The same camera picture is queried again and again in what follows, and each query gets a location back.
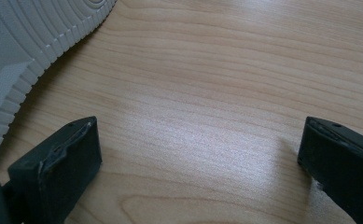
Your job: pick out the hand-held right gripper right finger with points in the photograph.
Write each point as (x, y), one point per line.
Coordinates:
(344, 168)

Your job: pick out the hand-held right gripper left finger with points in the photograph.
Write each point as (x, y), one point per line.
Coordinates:
(61, 168)

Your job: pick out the white sneaker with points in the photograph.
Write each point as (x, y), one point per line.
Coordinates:
(20, 31)

